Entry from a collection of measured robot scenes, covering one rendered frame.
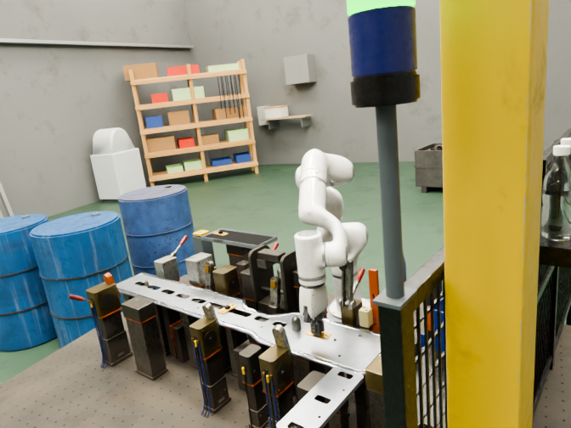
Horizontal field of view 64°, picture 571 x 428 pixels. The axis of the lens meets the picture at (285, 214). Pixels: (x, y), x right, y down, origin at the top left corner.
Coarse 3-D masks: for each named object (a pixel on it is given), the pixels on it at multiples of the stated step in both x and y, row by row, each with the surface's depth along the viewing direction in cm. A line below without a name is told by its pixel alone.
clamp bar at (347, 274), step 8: (352, 264) 157; (344, 272) 159; (352, 272) 157; (344, 280) 159; (352, 280) 158; (344, 288) 160; (352, 288) 158; (344, 296) 160; (352, 296) 159; (344, 304) 160
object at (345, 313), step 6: (354, 300) 164; (360, 300) 163; (360, 306) 162; (342, 312) 161; (348, 312) 159; (354, 312) 159; (342, 318) 162; (348, 318) 160; (354, 318) 159; (354, 324) 160; (348, 378) 169
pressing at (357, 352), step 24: (120, 288) 212; (144, 288) 209; (168, 288) 206; (192, 288) 203; (192, 312) 181; (216, 312) 178; (264, 336) 156; (288, 336) 154; (312, 336) 153; (336, 336) 151; (360, 336) 150; (312, 360) 141; (336, 360) 138; (360, 360) 137
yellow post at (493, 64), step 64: (448, 0) 52; (512, 0) 48; (448, 64) 54; (512, 64) 50; (448, 128) 56; (512, 128) 52; (448, 192) 58; (512, 192) 53; (448, 256) 61; (512, 256) 55; (448, 320) 63; (512, 320) 58; (448, 384) 66; (512, 384) 60
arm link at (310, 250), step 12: (300, 240) 134; (312, 240) 134; (300, 252) 136; (312, 252) 134; (324, 252) 134; (300, 264) 137; (312, 264) 135; (324, 264) 135; (300, 276) 139; (312, 276) 136
